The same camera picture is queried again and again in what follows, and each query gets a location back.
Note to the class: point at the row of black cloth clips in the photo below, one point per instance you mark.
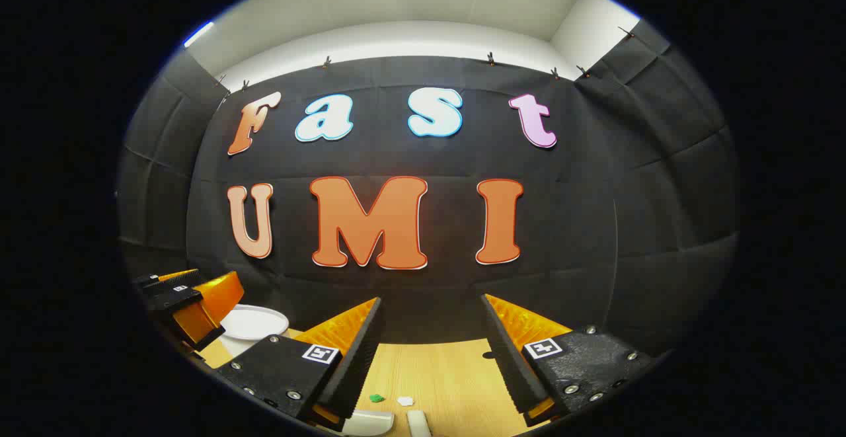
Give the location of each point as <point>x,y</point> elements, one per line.
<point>490,59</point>

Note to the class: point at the white ribbed garbage bin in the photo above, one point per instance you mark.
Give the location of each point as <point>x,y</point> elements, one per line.
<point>254,324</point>

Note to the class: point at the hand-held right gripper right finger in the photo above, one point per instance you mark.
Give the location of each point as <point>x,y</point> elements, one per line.
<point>512,364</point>

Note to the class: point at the light grey plastic dustpan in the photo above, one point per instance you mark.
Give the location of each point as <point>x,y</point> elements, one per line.
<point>370,424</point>

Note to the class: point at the wooden desktop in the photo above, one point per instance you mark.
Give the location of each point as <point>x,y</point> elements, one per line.
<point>449,377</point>

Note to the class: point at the white paper ball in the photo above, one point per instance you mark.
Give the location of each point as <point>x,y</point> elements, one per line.
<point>405,400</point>

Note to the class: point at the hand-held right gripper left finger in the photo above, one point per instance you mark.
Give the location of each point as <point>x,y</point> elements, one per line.
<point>344,371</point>

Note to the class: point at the ceiling light strip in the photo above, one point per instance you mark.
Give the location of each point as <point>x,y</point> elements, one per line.
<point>198,34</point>

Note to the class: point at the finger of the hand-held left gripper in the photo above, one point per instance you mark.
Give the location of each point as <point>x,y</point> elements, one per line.
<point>175,299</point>
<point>165,280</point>

